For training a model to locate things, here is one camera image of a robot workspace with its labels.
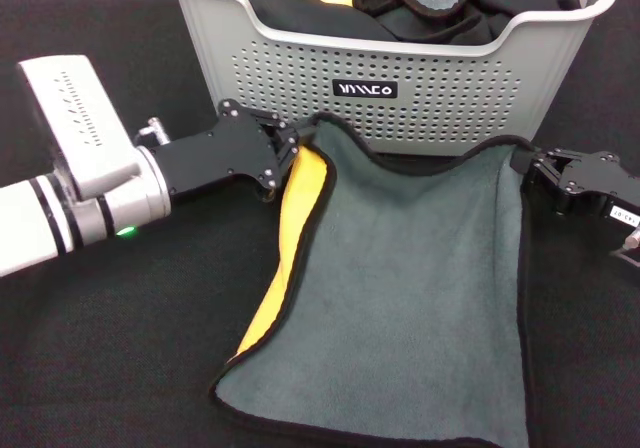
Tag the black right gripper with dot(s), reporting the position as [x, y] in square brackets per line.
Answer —
[595, 183]

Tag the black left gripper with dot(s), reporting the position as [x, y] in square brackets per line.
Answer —
[220, 160]

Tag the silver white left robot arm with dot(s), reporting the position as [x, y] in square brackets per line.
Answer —
[60, 213]

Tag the grey perforated storage basket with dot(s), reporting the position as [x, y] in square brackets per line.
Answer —
[450, 93]

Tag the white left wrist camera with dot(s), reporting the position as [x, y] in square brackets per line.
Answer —
[80, 123]

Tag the black cloth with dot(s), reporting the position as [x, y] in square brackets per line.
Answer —
[320, 18]

